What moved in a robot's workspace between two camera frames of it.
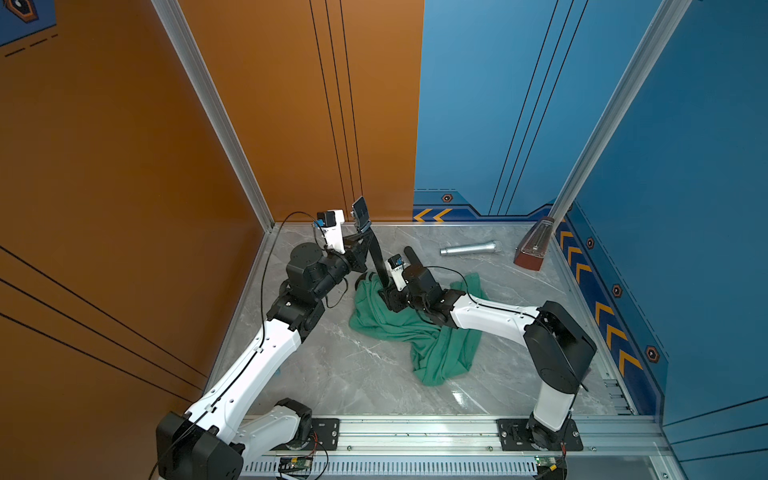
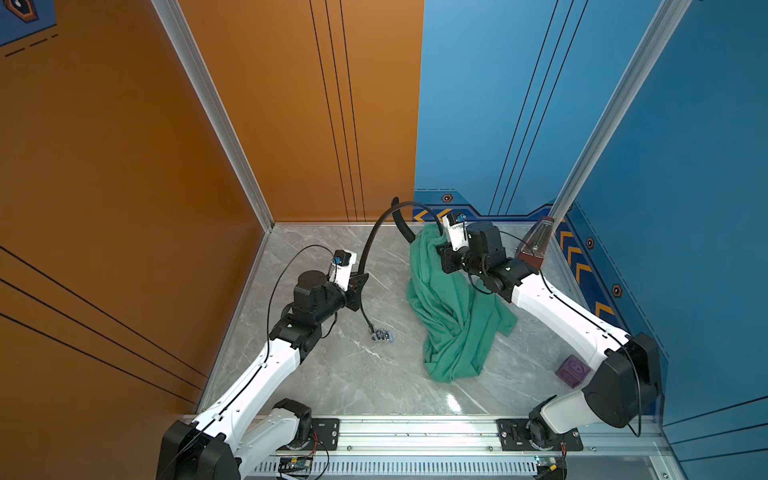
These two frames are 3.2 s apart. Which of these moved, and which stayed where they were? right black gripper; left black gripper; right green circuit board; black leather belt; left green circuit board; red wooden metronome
Moved: right black gripper; left black gripper; black leather belt
Stayed: right green circuit board; red wooden metronome; left green circuit board
